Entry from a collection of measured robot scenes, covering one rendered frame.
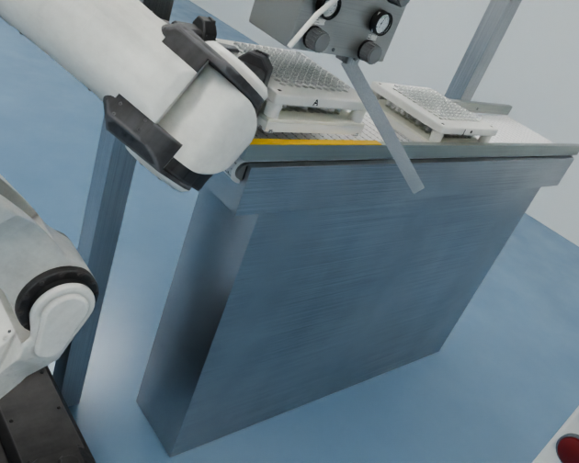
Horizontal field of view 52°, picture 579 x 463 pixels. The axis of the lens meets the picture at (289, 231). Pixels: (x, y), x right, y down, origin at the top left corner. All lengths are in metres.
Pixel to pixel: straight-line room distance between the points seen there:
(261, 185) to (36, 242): 0.38
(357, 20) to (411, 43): 3.74
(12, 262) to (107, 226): 0.33
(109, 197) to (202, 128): 0.76
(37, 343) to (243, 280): 0.42
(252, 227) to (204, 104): 0.66
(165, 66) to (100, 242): 0.87
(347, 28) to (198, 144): 0.47
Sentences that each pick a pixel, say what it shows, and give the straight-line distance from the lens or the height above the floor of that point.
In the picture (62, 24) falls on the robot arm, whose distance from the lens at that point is 0.54.
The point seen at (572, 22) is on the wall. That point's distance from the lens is 4.24.
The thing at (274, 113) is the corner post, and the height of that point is 0.97.
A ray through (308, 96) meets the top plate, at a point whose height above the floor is 1.01.
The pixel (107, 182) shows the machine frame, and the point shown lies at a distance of 1.27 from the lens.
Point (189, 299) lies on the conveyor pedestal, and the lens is 1.42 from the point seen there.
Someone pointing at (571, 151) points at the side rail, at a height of 0.91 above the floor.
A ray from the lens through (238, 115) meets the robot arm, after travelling 0.57.
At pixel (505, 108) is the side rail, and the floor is 0.92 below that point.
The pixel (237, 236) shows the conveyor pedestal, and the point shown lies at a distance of 1.24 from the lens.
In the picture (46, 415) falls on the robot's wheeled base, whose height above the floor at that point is 0.19.
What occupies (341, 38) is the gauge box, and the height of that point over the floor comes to 1.13.
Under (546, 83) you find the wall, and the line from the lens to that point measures 4.26.
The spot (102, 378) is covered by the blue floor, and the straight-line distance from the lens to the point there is 1.80.
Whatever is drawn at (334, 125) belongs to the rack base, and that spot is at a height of 0.96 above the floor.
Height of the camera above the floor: 1.30
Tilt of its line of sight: 28 degrees down
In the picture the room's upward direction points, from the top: 22 degrees clockwise
